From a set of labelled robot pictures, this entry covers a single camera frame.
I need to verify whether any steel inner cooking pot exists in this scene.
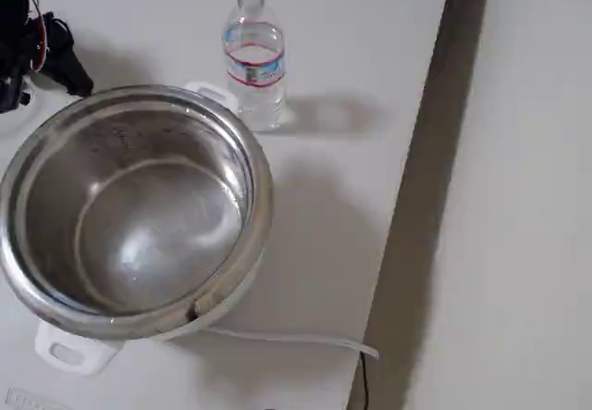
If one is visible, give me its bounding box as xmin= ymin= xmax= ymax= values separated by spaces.
xmin=16 ymin=104 xmax=255 ymax=317

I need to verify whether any white rice cooker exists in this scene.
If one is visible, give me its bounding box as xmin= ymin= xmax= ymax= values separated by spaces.
xmin=0 ymin=81 xmax=275 ymax=377

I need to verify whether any red white wire bundle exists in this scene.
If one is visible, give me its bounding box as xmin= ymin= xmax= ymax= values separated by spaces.
xmin=18 ymin=0 xmax=51 ymax=72

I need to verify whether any clear plastic water bottle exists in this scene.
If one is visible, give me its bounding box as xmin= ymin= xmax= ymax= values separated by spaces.
xmin=221 ymin=0 xmax=288 ymax=132

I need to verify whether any white power cord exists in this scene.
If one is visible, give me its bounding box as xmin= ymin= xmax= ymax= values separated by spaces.
xmin=159 ymin=321 xmax=381 ymax=361

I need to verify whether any thin black cable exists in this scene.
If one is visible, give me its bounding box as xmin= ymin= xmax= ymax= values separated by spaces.
xmin=358 ymin=352 xmax=372 ymax=410

